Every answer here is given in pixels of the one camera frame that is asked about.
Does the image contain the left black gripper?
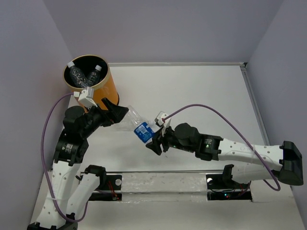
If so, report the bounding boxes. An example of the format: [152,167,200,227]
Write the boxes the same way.
[82,97,130,137]

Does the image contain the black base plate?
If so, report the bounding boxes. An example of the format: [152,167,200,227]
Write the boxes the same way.
[89,174,122,201]
[206,174,252,201]

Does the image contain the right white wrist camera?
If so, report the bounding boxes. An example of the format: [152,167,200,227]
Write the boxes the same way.
[154,111,171,136]

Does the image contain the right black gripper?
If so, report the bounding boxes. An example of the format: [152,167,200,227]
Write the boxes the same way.
[145,123,195,155]

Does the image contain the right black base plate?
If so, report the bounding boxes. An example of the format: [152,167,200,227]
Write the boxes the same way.
[206,174,252,201]

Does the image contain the white cardboard front panel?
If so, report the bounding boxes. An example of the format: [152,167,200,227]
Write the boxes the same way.
[76,172,304,230]

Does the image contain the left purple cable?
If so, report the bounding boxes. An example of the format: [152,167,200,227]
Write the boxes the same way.
[41,92,120,222]

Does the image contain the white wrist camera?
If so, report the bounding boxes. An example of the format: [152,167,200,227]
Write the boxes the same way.
[73,87,98,109]
[154,111,171,136]

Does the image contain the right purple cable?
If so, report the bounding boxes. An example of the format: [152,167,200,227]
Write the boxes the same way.
[163,103,281,198]

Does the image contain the orange cylindrical bin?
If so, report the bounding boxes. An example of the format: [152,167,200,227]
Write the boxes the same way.
[63,55,119,109]

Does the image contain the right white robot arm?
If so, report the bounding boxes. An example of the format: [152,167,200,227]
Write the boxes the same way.
[146,123,304,188]

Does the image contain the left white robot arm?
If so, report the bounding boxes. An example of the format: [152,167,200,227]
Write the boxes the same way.
[27,98,128,230]

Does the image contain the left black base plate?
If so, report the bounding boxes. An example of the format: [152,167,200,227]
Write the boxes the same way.
[89,174,122,201]

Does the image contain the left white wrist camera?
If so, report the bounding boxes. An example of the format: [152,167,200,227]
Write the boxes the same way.
[73,87,98,109]

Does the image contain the purple cable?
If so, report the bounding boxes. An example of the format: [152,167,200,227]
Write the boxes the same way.
[41,92,120,222]
[163,103,281,198]

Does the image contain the blue label plastic bottle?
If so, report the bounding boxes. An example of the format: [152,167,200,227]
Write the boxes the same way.
[116,105,154,144]

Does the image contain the clear bottle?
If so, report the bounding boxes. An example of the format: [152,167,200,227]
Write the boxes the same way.
[86,65,102,87]
[67,61,88,88]

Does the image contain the clear bottle front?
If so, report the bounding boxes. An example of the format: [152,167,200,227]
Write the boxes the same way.
[67,61,88,88]

